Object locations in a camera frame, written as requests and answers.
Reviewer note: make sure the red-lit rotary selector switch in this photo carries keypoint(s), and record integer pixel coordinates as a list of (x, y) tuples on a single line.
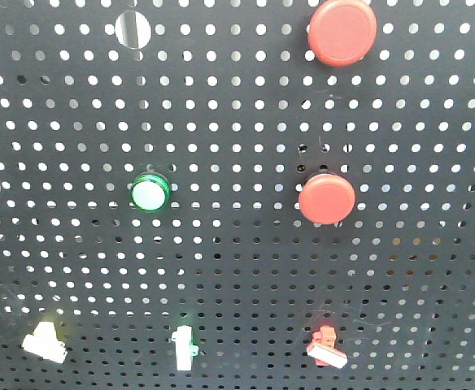
[(322, 348)]

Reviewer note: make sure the yellow-lit rotary selector switch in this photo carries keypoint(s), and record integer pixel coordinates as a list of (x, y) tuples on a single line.
[(44, 343)]

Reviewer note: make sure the black perforated pegboard panel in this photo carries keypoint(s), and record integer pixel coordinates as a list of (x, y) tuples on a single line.
[(225, 99)]

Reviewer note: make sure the green illuminated push button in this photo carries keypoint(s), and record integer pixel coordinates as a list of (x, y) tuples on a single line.
[(150, 191)]

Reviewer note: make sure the lower red mushroom button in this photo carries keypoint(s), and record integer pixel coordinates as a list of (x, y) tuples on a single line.
[(326, 199)]

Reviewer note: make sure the red mushroom button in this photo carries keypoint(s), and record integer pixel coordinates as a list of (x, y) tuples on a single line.
[(326, 199), (342, 32)]

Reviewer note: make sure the upper red mushroom button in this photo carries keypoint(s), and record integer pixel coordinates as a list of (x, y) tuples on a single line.
[(342, 32)]

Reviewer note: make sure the green-lit rotary selector switch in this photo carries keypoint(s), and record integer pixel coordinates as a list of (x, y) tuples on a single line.
[(185, 349)]

